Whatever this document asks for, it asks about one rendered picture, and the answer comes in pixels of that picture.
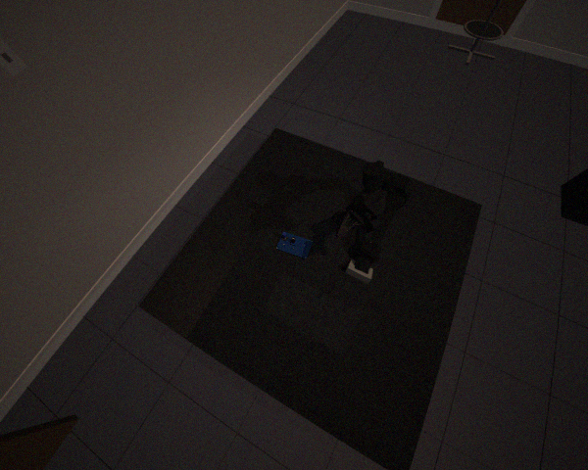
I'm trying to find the blue circuit board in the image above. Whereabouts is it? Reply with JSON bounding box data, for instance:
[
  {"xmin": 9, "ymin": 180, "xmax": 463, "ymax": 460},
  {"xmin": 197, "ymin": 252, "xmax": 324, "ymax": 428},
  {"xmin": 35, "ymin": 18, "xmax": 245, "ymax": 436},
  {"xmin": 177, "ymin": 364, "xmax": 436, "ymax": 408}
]
[{"xmin": 276, "ymin": 231, "xmax": 313, "ymax": 259}]

